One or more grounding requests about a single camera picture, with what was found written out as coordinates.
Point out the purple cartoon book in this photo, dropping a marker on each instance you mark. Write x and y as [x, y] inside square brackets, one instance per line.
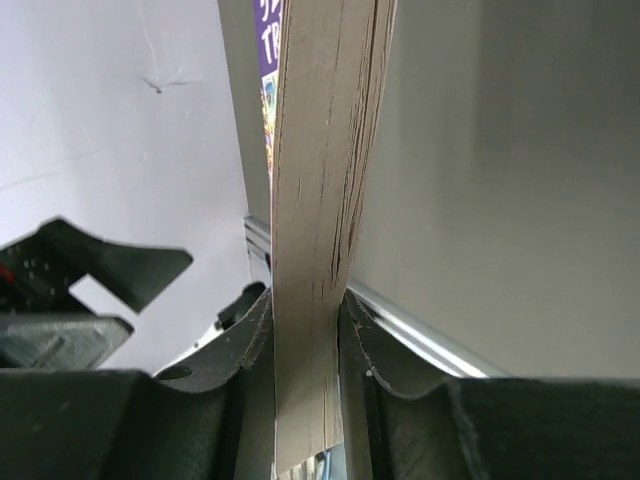
[333, 62]

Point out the white two-tier wooden shelf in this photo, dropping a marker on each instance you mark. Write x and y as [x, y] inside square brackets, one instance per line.
[237, 25]

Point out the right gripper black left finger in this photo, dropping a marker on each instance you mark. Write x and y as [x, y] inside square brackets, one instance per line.
[211, 417]

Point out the aluminium mounting rail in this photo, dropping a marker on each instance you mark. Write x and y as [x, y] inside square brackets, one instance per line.
[426, 342]

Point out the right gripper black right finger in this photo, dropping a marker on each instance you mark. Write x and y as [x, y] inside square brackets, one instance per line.
[404, 418]

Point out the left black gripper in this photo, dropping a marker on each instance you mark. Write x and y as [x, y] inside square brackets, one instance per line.
[44, 325]

